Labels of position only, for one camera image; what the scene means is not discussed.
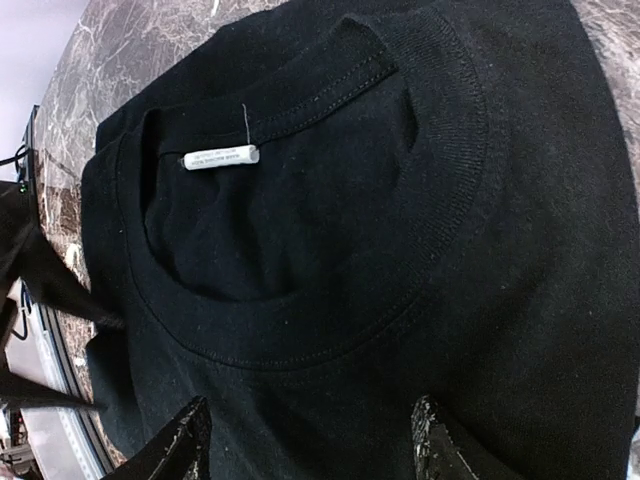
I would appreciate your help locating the white slotted cable duct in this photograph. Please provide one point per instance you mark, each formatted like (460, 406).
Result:
(61, 440)

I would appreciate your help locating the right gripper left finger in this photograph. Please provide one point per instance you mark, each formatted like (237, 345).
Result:
(171, 453)

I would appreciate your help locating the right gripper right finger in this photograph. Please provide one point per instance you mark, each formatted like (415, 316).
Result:
(444, 449)

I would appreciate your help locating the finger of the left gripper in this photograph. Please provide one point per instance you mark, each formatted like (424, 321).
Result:
(27, 255)
(18, 392)

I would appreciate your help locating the black t-shirt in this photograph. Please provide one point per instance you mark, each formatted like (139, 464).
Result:
(332, 209)

